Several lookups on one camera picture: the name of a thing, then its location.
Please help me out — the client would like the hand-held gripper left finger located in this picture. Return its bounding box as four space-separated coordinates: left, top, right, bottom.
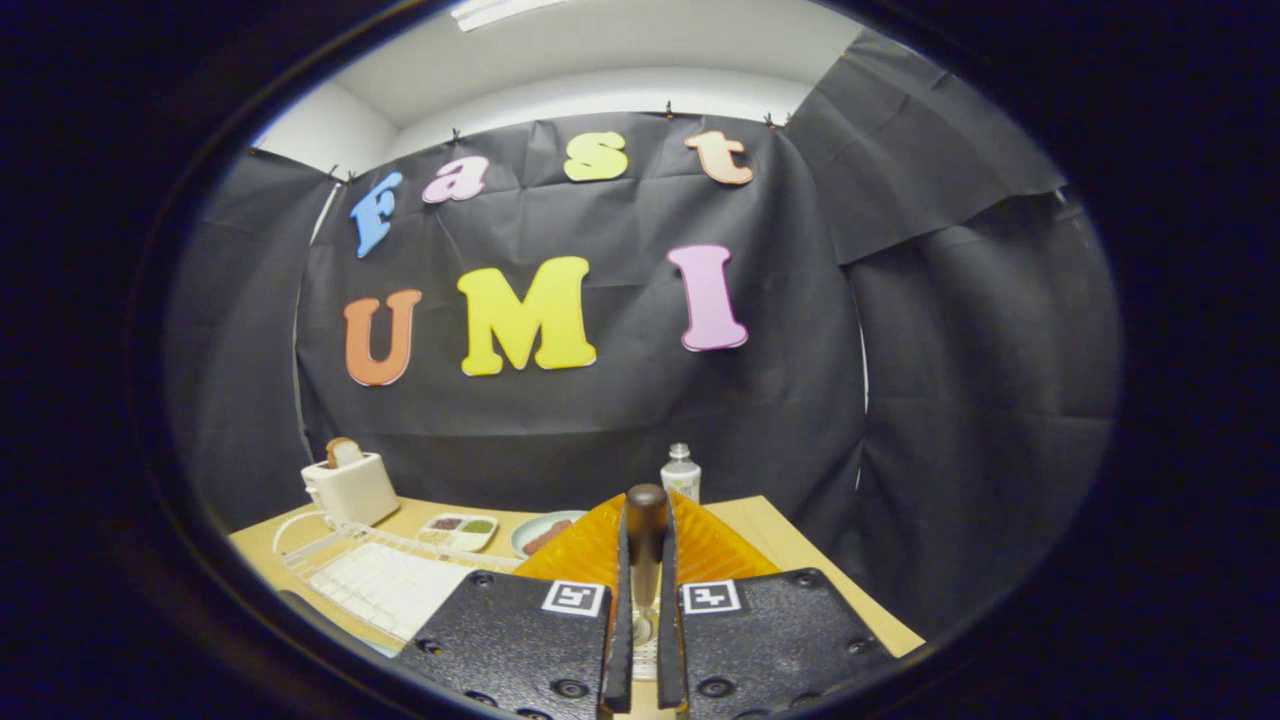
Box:
395 492 635 719

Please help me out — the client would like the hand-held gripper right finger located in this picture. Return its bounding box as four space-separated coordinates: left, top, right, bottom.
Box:
657 490 891 719

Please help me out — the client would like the clear wire mesh basket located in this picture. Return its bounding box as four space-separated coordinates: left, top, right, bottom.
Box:
630 605 663 683

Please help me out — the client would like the wooden handle spoon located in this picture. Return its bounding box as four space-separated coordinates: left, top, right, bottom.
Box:
626 483 669 646

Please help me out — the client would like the white wire dish rack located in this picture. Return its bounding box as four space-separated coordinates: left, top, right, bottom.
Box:
275 520 526 646

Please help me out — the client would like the pale plate with food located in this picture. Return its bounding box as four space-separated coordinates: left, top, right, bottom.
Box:
511 510 591 559

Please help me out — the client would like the green tea bottle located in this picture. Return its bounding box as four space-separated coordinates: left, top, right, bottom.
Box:
660 443 702 504

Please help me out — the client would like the white divided seasoning tray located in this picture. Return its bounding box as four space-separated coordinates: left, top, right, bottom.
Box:
417 513 498 553

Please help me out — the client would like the black backdrop cloth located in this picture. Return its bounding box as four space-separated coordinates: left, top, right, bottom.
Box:
165 30 1121 641

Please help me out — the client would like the white toaster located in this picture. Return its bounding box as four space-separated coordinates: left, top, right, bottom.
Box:
301 452 401 529

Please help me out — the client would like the ceiling light panel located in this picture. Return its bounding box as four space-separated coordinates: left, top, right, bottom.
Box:
450 0 571 31

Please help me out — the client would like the white power cable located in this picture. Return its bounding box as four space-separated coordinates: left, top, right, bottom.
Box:
272 508 336 546

